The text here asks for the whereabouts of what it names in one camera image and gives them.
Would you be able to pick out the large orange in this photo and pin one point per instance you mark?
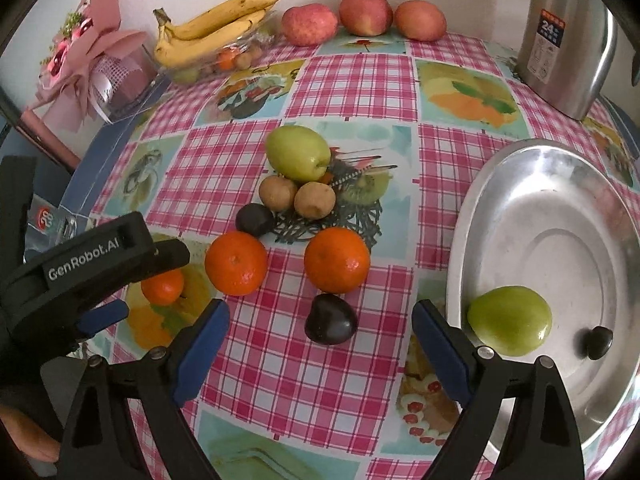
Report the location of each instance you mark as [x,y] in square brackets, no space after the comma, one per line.
[236,262]
[336,259]

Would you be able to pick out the blue grid tablecloth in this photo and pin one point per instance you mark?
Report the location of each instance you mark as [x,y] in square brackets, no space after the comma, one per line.
[115,145]

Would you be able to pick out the red apple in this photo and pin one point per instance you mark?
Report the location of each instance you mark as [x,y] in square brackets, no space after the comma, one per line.
[420,21]
[309,25]
[365,12]

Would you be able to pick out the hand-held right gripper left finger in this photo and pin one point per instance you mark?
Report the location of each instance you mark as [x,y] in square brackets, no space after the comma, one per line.
[200,350]

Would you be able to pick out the square glass vase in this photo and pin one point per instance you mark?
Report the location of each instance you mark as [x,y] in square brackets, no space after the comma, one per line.
[132,85]

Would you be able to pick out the stainless steel thermos kettle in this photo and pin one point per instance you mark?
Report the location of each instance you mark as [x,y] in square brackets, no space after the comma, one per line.
[575,35]

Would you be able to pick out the person's left hand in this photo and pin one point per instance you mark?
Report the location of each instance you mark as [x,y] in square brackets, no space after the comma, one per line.
[27,437]

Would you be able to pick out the pink chair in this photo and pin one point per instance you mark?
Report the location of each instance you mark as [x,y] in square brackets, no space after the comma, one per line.
[42,132]

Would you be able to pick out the yellow banana bunch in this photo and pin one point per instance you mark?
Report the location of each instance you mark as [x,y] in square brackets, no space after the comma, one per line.
[210,30]

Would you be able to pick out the dark purple plum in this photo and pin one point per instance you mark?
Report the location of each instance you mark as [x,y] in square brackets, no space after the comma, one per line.
[254,220]
[330,320]

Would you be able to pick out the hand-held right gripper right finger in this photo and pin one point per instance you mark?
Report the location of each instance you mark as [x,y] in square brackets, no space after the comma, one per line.
[445,355]

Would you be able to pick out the round metal basin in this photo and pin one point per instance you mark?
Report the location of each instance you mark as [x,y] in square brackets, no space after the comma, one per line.
[560,220]

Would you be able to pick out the clear plastic fruit container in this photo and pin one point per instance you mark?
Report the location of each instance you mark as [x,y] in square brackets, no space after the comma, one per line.
[235,60]

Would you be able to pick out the small orange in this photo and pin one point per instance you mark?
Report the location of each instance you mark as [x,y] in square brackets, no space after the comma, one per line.
[162,287]

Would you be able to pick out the glass mug with round logo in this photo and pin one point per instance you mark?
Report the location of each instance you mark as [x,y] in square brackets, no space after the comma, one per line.
[50,222]

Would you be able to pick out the small dark plum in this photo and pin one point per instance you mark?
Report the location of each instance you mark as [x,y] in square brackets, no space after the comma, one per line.
[600,342]

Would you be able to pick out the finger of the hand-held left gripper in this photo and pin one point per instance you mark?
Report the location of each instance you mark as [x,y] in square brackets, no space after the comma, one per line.
[172,255]
[107,316]

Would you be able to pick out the brown kiwi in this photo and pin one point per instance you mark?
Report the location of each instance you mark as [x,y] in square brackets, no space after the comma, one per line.
[314,200]
[277,192]

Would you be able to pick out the pink checked printed tablecloth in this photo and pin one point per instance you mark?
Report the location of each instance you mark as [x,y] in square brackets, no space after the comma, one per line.
[350,95]

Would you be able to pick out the pink flower bouquet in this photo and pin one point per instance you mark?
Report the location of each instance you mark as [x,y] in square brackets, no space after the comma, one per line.
[85,50]

